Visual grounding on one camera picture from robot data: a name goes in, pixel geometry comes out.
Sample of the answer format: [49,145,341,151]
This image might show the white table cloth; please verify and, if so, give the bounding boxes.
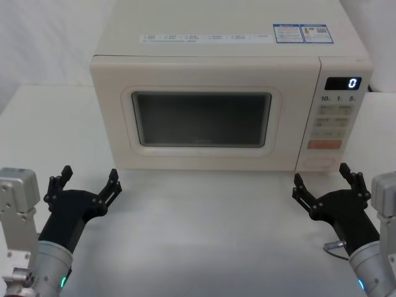
[0,85,396,297]

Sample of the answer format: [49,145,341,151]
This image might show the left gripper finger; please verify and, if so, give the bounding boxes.
[92,168,123,215]
[43,165,74,205]

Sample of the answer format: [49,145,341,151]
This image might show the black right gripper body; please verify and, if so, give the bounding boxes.
[311,189,381,256]

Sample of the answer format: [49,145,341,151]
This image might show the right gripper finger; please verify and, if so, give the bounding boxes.
[291,173,325,219]
[338,162,371,202]

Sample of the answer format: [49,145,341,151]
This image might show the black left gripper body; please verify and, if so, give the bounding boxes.
[38,189,105,254]

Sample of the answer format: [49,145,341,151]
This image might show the thin cable with silver plug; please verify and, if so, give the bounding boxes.
[322,239,351,261]

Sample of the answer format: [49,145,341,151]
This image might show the cream microwave oven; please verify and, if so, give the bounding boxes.
[89,0,374,173]

